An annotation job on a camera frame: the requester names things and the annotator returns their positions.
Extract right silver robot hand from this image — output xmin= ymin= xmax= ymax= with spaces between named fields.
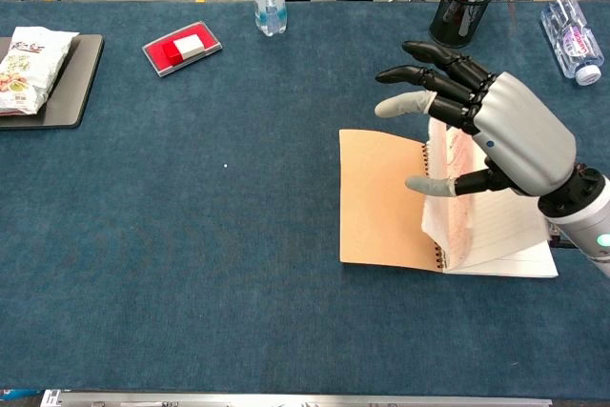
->
xmin=374 ymin=40 xmax=578 ymax=199

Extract tan spiral notebook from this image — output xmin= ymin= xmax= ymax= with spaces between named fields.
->
xmin=338 ymin=118 xmax=559 ymax=279

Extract black mesh pen holder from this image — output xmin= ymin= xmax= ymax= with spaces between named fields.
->
xmin=428 ymin=0 xmax=501 ymax=50

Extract clear bottle with pink label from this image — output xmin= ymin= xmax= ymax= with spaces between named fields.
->
xmin=539 ymin=0 xmax=605 ymax=88

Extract red and white block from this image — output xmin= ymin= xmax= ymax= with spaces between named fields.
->
xmin=161 ymin=34 xmax=205 ymax=67

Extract red stamp pad tray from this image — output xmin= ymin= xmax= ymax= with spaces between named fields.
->
xmin=141 ymin=20 xmax=223 ymax=78

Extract dark grey tray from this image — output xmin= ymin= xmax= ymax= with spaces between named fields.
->
xmin=0 ymin=33 xmax=105 ymax=131

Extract white snack bag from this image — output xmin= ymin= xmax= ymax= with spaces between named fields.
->
xmin=0 ymin=26 xmax=80 ymax=116

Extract teal box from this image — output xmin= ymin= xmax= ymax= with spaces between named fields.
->
xmin=0 ymin=388 xmax=42 ymax=402

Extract aluminium rail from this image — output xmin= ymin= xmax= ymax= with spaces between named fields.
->
xmin=40 ymin=388 xmax=554 ymax=407

